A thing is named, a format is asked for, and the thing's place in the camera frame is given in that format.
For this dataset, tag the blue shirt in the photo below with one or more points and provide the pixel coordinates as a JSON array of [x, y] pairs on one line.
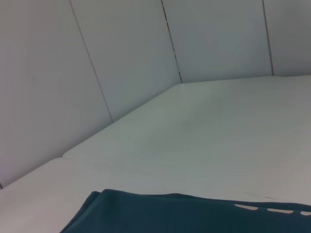
[[182, 213]]

